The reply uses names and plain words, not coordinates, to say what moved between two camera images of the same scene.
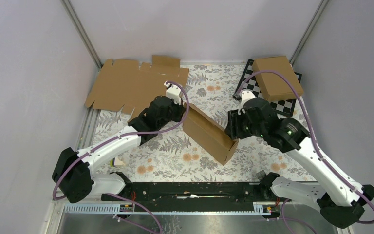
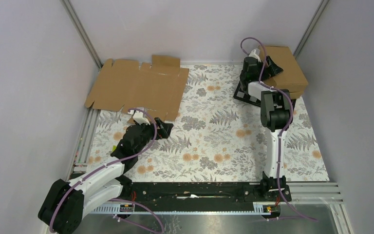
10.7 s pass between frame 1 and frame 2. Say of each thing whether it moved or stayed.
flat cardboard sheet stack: stayed
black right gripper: moved
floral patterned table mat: stayed
